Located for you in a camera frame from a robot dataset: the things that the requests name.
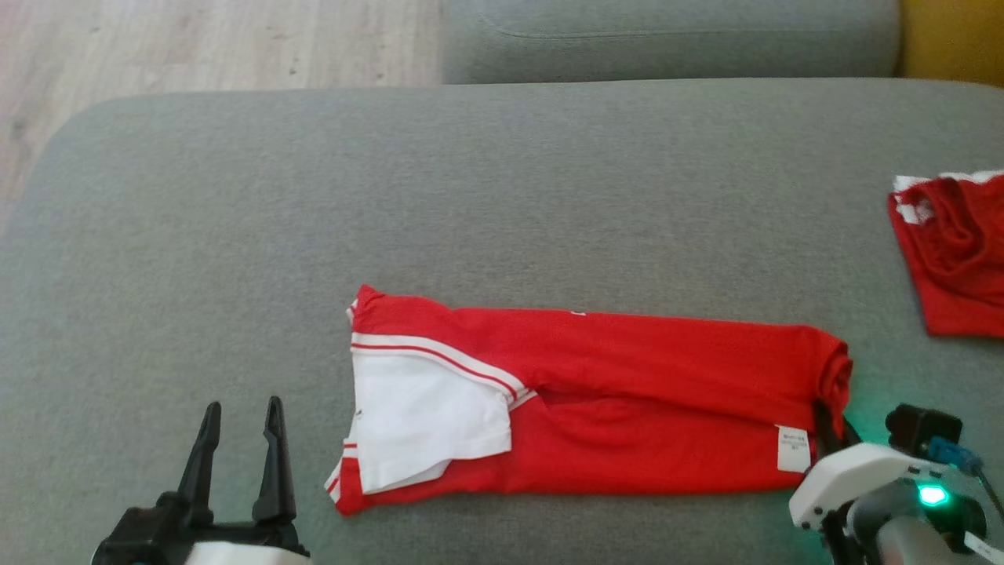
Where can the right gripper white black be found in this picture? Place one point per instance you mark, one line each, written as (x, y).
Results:
(847, 479)

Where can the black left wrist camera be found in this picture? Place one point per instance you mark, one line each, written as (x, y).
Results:
(137, 537)

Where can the yellow upholstered furniture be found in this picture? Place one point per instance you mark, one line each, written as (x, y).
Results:
(953, 35)

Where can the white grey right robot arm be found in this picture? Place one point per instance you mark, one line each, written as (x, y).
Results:
(902, 541)

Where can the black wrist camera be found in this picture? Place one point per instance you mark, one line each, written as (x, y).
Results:
(922, 428)
(137, 537)

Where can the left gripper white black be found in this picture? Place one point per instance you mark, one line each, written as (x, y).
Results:
(251, 549)

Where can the red white basketball jersey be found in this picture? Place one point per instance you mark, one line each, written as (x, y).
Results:
(627, 369)

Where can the grey sofa back cushion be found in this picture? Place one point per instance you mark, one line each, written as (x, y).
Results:
(667, 39)

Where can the red basketball shorts white trim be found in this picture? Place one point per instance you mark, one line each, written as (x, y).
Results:
(957, 267)

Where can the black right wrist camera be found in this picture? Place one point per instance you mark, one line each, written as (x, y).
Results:
(922, 428)

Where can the grey sofa seat cushion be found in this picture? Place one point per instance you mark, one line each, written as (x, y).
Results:
(471, 180)

